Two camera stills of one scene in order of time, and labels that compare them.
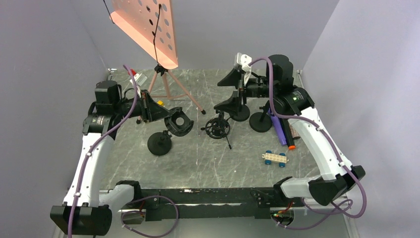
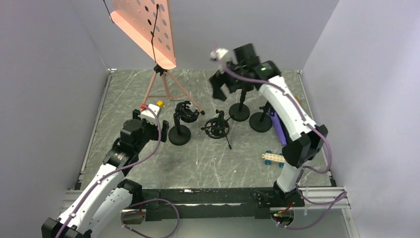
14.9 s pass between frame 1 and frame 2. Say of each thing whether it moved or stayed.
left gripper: moved
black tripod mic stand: stayed
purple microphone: stayed
